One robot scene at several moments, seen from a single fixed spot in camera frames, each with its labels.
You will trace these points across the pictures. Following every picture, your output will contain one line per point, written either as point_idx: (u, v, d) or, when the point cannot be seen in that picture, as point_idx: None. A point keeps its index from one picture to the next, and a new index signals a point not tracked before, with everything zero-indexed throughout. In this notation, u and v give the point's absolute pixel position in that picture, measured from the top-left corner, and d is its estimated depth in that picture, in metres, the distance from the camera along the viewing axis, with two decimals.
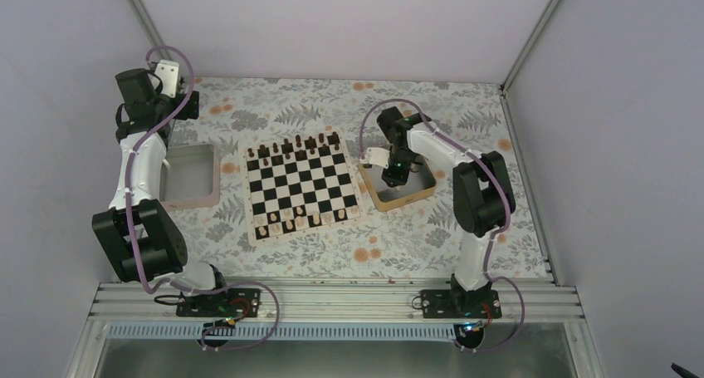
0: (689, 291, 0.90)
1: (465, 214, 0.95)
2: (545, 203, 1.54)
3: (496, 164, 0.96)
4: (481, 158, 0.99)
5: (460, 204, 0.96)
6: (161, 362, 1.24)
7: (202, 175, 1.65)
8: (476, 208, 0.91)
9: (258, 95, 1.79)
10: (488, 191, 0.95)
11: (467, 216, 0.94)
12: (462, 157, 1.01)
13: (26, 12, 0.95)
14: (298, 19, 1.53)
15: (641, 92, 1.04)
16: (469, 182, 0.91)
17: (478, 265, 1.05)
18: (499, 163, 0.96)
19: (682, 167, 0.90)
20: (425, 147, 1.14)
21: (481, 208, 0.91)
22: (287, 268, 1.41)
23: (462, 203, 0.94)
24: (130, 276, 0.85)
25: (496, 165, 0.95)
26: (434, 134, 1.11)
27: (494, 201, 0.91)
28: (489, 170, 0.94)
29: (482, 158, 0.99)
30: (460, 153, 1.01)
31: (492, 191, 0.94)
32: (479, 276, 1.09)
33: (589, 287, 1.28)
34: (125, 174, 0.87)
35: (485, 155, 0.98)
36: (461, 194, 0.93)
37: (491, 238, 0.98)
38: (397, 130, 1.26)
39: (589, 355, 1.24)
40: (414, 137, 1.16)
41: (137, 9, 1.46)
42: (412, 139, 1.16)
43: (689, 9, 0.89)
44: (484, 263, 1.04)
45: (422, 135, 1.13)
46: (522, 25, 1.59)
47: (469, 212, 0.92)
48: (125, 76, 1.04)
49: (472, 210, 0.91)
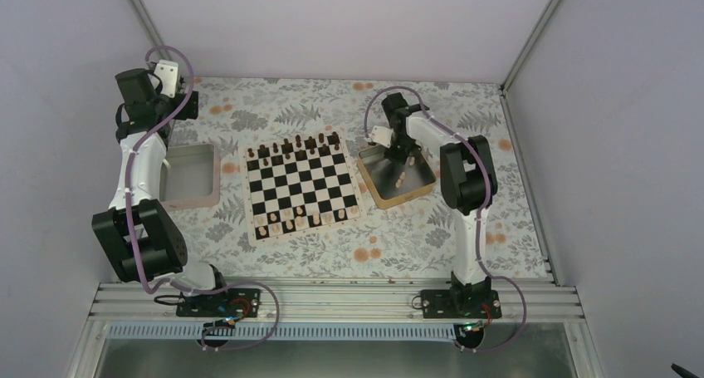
0: (689, 292, 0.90)
1: (449, 191, 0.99)
2: (545, 203, 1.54)
3: (481, 147, 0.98)
4: (468, 140, 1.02)
5: (444, 184, 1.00)
6: (160, 362, 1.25)
7: (202, 174, 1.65)
8: (458, 186, 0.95)
9: (258, 95, 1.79)
10: (472, 171, 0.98)
11: (450, 193, 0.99)
12: (448, 139, 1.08)
13: (26, 12, 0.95)
14: (299, 19, 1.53)
15: (641, 91, 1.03)
16: (452, 159, 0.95)
17: (471, 254, 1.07)
18: (483, 145, 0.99)
19: (682, 168, 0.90)
20: (421, 132, 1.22)
21: (464, 187, 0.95)
22: (287, 268, 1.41)
23: (447, 181, 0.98)
24: (129, 275, 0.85)
25: (481, 149, 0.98)
26: (429, 120, 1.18)
27: (476, 181, 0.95)
28: (475, 152, 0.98)
29: (469, 139, 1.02)
30: (448, 136, 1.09)
31: (476, 172, 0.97)
32: (473, 267, 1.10)
33: (589, 287, 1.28)
34: (125, 174, 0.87)
35: (471, 138, 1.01)
36: (445, 173, 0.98)
37: (477, 218, 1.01)
38: (396, 118, 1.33)
39: (589, 355, 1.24)
40: (411, 124, 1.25)
41: (137, 9, 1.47)
42: (409, 125, 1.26)
43: (690, 9, 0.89)
44: (476, 248, 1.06)
45: (418, 121, 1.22)
46: (523, 25, 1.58)
47: (452, 189, 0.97)
48: (125, 76, 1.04)
49: (455, 188, 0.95)
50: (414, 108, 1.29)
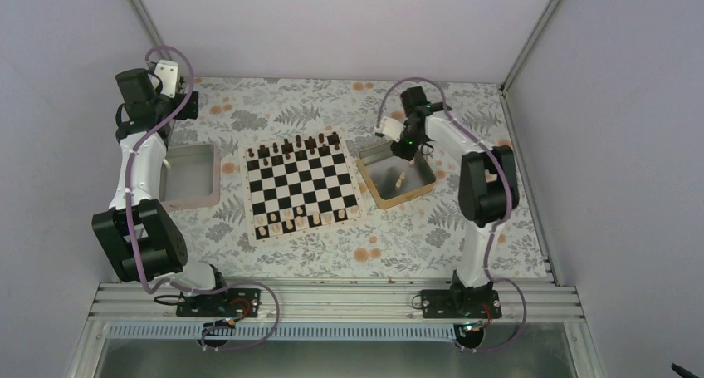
0: (688, 292, 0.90)
1: (467, 202, 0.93)
2: (545, 203, 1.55)
3: (506, 159, 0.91)
4: (493, 149, 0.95)
5: (463, 193, 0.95)
6: (160, 362, 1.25)
7: (202, 174, 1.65)
8: (477, 197, 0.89)
9: (258, 95, 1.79)
10: (494, 182, 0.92)
11: (468, 203, 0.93)
12: (472, 147, 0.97)
13: (27, 12, 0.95)
14: (299, 19, 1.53)
15: (641, 92, 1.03)
16: (475, 169, 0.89)
17: (478, 262, 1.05)
18: (508, 156, 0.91)
19: (682, 169, 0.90)
20: (440, 135, 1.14)
21: (483, 198, 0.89)
22: (287, 268, 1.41)
23: (466, 191, 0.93)
24: (129, 275, 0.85)
25: (505, 159, 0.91)
26: (451, 122, 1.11)
27: (496, 194, 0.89)
28: (498, 163, 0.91)
29: (494, 149, 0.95)
30: (471, 143, 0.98)
31: (498, 184, 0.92)
32: (477, 272, 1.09)
33: (589, 287, 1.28)
34: (125, 174, 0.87)
35: (496, 147, 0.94)
36: (465, 181, 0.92)
37: (491, 231, 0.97)
38: (415, 115, 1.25)
39: (589, 355, 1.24)
40: (432, 124, 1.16)
41: (137, 9, 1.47)
42: (429, 125, 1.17)
43: (690, 9, 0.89)
44: (484, 261, 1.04)
45: (438, 123, 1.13)
46: (523, 25, 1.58)
47: (470, 199, 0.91)
48: (125, 76, 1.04)
49: (474, 198, 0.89)
50: (437, 107, 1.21)
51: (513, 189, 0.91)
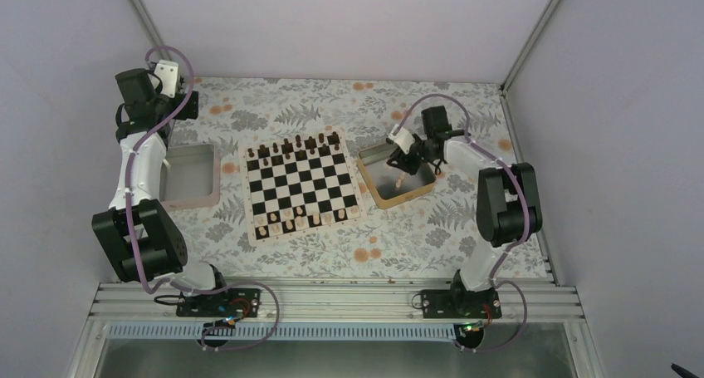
0: (688, 292, 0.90)
1: (485, 219, 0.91)
2: (545, 203, 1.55)
3: (526, 176, 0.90)
4: (511, 167, 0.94)
5: (481, 211, 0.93)
6: (161, 362, 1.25)
7: (202, 175, 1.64)
8: (496, 216, 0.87)
9: (258, 95, 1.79)
10: (512, 202, 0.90)
11: (486, 222, 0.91)
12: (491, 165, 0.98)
13: (26, 12, 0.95)
14: (299, 19, 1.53)
15: (641, 91, 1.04)
16: (493, 187, 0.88)
17: (486, 270, 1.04)
18: (527, 174, 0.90)
19: (682, 169, 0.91)
20: (458, 157, 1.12)
21: (502, 218, 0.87)
22: (287, 268, 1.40)
23: (484, 209, 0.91)
24: (129, 275, 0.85)
25: (525, 176, 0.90)
26: (468, 144, 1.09)
27: (516, 213, 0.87)
28: (517, 181, 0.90)
29: (512, 167, 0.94)
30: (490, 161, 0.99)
31: (517, 203, 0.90)
32: (483, 279, 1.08)
33: (589, 286, 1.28)
34: (125, 174, 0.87)
35: (515, 165, 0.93)
36: (483, 199, 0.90)
37: (506, 251, 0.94)
38: (434, 141, 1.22)
39: (589, 355, 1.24)
40: (451, 148, 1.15)
41: (137, 9, 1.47)
42: (448, 149, 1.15)
43: (690, 9, 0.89)
44: (492, 270, 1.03)
45: (457, 144, 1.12)
46: (523, 25, 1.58)
47: (488, 219, 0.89)
48: (125, 76, 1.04)
49: (493, 218, 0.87)
50: (457, 133, 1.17)
51: (533, 208, 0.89)
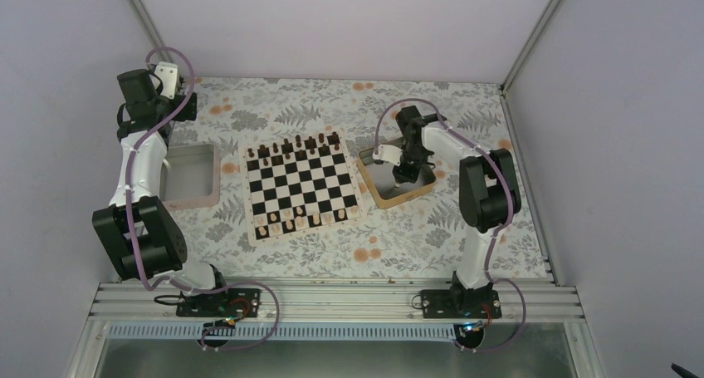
0: (688, 290, 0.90)
1: (469, 208, 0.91)
2: (545, 203, 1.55)
3: (505, 161, 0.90)
4: (491, 154, 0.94)
5: (464, 198, 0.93)
6: (160, 363, 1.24)
7: (201, 175, 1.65)
8: (479, 203, 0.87)
9: (258, 95, 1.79)
10: (495, 187, 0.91)
11: (470, 209, 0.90)
12: (470, 153, 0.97)
13: (26, 12, 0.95)
14: (299, 18, 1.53)
15: (642, 90, 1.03)
16: (474, 174, 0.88)
17: (480, 265, 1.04)
18: (506, 159, 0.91)
19: (682, 168, 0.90)
20: (438, 144, 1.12)
21: (485, 203, 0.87)
22: (287, 268, 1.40)
23: (466, 198, 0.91)
24: (129, 272, 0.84)
25: (503, 162, 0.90)
26: (447, 131, 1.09)
27: (498, 197, 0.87)
28: (496, 167, 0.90)
29: (491, 154, 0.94)
30: (468, 149, 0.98)
31: (498, 188, 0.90)
32: (479, 275, 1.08)
33: (589, 287, 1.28)
34: (125, 172, 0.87)
35: (493, 152, 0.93)
36: (466, 188, 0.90)
37: (494, 235, 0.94)
38: (411, 129, 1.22)
39: (589, 355, 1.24)
40: (427, 134, 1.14)
41: (138, 9, 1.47)
42: (425, 136, 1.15)
43: (689, 9, 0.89)
44: (485, 262, 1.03)
45: (435, 132, 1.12)
46: (524, 26, 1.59)
47: (471, 206, 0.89)
48: (127, 76, 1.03)
49: (475, 204, 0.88)
50: (430, 120, 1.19)
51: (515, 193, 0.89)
